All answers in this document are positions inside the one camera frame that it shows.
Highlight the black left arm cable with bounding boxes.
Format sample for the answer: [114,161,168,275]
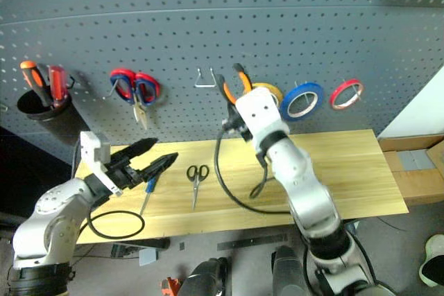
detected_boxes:
[71,139,146,241]

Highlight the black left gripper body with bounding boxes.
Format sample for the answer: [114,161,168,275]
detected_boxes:
[105,152,145,191]

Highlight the blue handled screwdriver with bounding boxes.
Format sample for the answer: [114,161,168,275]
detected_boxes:
[139,175,157,217]

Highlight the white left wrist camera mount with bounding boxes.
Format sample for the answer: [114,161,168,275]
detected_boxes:
[79,131,124,197]

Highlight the white side panel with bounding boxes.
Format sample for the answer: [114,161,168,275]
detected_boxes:
[376,63,444,139]

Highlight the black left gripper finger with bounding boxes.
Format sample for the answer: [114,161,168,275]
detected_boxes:
[138,152,179,183]
[117,137,158,162]

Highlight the brown cardboard box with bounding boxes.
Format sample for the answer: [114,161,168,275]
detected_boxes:
[377,134,444,207]

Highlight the dark grey flat strip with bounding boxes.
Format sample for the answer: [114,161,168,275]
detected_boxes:
[216,233,289,252]

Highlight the red tape roll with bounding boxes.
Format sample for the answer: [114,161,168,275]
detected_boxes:
[329,78,365,111]

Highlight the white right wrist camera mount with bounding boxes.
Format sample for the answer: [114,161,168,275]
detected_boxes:
[235,87,291,141]

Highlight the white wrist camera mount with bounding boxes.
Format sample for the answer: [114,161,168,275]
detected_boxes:
[235,87,291,141]
[79,131,124,197]

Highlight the red and blue handled snips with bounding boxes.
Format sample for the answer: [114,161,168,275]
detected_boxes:
[110,68,162,131]

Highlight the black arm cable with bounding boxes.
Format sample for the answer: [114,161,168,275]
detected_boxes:
[214,128,296,216]
[71,139,146,241]

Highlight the small grey box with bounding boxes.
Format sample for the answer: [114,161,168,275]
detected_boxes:
[138,248,157,267]

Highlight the white rounded shoe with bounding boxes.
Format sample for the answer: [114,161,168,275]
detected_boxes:
[418,234,444,288]

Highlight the black round tool cup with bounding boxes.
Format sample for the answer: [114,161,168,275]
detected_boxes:
[16,88,89,139]

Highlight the orange and black screwdriver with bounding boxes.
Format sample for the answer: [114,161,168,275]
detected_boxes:
[19,60,53,109]

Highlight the red handled screwdriver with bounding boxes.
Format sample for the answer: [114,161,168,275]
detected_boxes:
[47,64,71,109]

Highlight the dark rounded shape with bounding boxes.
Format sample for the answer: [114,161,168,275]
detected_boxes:
[179,256,232,296]
[271,245,309,296]

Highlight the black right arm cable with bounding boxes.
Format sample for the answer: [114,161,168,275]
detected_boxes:
[214,128,296,216]

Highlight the orange and black tool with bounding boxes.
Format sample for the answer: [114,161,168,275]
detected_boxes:
[160,276,182,296]

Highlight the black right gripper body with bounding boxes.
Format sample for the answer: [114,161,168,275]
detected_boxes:
[223,112,253,143]

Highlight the dark grey pegboard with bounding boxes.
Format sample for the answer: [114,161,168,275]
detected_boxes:
[0,0,444,166]

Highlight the black handled scissors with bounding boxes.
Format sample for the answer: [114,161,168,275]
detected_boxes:
[186,164,210,211]

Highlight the orange and black pliers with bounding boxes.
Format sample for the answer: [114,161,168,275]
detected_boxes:
[215,62,254,107]

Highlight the blue tape roll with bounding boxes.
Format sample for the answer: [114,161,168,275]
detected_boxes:
[278,82,325,123]

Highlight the yellow tape roll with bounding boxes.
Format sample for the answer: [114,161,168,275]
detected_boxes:
[251,82,285,107]

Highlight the silver wire pegboard hook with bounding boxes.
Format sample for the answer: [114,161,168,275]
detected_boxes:
[194,67,218,89]

